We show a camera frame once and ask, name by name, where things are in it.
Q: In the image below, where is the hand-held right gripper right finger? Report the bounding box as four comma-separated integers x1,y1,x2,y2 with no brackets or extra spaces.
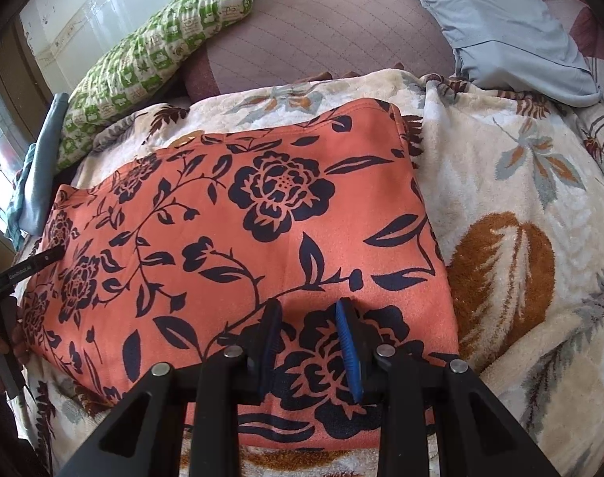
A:
335,297,561,477

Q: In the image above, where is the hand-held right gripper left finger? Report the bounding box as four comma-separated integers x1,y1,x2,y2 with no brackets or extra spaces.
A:
58,298,284,477

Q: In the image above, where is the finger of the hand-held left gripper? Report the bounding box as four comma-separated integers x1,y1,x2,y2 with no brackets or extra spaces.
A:
31,245,67,270

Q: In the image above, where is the orange floral garment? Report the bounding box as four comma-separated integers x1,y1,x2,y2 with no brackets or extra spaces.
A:
21,99,460,453

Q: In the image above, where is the person's left hand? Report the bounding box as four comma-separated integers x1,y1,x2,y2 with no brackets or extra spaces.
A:
6,323,30,365

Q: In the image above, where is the teal striped cloth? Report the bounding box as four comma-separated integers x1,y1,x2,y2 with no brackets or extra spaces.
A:
4,143,37,239

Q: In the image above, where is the light blue folded cloth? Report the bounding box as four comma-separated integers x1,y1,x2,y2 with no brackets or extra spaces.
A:
18,92,70,237

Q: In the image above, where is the leaf print blanket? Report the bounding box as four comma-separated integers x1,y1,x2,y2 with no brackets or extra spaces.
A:
14,67,604,477

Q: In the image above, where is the green checked pillow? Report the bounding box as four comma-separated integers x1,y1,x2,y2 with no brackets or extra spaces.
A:
56,0,289,170

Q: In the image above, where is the grey-blue pillow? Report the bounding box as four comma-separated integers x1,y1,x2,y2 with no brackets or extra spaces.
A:
385,0,603,108

